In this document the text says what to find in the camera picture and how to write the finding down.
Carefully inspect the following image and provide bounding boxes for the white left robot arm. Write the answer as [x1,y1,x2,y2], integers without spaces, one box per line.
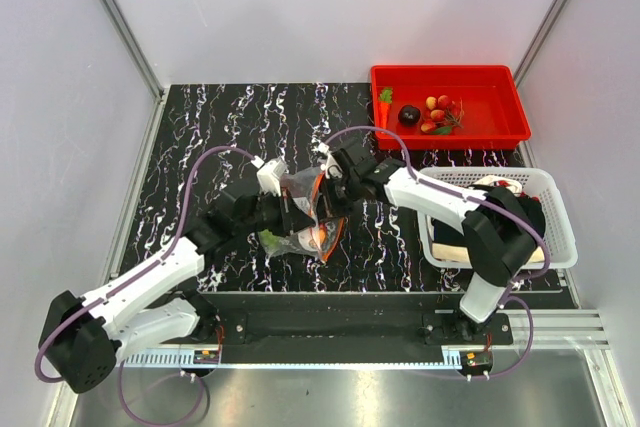
[34,185,317,393]

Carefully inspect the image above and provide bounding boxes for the red plastic bin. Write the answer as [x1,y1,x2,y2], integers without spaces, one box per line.
[371,65,531,151]

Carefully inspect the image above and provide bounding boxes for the green fake grapes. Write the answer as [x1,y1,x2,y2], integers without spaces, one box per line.
[259,230,281,254]

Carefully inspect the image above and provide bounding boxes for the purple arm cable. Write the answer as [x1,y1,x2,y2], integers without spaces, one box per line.
[33,145,266,426]
[324,125,551,381]

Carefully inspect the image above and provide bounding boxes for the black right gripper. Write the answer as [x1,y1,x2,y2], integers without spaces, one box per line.
[314,173,362,226]

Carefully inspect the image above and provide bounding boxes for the aluminium frame rail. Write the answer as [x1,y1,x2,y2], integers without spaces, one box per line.
[67,309,612,348]

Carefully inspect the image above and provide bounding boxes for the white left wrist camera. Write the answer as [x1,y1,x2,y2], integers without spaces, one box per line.
[251,157,287,196]

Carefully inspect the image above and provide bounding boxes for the black bag in basket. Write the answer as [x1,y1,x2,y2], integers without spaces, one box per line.
[429,196,546,247]

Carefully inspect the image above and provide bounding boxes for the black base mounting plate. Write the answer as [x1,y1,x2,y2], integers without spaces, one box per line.
[203,292,514,369]

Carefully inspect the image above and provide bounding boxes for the dark purple fake fruit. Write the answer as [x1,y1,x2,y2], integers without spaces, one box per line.
[398,105,422,127]

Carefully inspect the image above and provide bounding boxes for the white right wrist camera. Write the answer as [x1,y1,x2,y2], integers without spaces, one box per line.
[316,142,343,179]

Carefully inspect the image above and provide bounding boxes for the white red cloth in basket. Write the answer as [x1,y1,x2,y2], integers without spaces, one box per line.
[469,175,536,199]

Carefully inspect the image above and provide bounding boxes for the white plastic basket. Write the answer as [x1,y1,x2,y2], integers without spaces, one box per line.
[418,166,578,269]

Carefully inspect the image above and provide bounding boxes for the green fake lettuce leaf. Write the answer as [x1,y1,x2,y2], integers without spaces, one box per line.
[378,87,393,104]

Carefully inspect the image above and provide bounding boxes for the clear zip top bag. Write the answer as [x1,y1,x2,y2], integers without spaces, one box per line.
[258,167,344,262]

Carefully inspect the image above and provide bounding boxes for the beige item in basket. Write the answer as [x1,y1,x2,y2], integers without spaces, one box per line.
[431,243,544,264]

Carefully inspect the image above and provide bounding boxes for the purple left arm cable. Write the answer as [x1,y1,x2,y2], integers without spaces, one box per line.
[33,145,266,426]

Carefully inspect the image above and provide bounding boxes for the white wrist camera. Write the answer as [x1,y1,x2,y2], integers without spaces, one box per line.
[316,142,343,179]
[251,157,287,196]

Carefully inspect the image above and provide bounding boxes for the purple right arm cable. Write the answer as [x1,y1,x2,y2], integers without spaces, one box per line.
[324,125,551,381]

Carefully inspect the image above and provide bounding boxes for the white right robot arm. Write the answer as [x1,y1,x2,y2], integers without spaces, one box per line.
[317,143,544,344]

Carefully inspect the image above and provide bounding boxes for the red fake strawberries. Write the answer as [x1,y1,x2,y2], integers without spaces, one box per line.
[420,95,464,135]

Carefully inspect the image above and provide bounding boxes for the orange fake papaya slice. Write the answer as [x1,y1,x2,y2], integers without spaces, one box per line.
[295,173,345,262]

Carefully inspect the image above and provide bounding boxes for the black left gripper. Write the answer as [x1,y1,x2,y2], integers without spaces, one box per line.
[235,188,316,238]

